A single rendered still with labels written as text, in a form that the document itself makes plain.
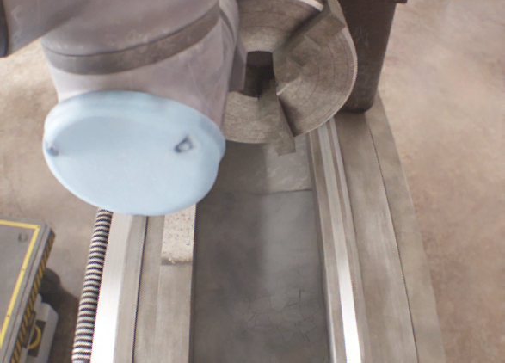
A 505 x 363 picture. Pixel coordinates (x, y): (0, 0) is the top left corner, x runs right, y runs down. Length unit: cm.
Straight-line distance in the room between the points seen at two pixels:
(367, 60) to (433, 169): 130
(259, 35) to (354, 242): 36
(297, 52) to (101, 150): 34
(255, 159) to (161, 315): 45
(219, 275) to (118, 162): 60
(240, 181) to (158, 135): 74
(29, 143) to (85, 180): 206
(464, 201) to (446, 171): 18
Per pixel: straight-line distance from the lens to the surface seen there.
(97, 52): 18
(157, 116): 18
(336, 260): 69
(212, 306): 76
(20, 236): 148
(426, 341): 68
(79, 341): 79
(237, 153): 97
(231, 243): 82
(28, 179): 210
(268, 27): 51
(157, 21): 17
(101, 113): 18
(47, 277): 158
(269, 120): 55
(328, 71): 56
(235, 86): 38
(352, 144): 84
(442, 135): 226
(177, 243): 70
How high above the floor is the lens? 143
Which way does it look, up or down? 50 degrees down
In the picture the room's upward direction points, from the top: 3 degrees clockwise
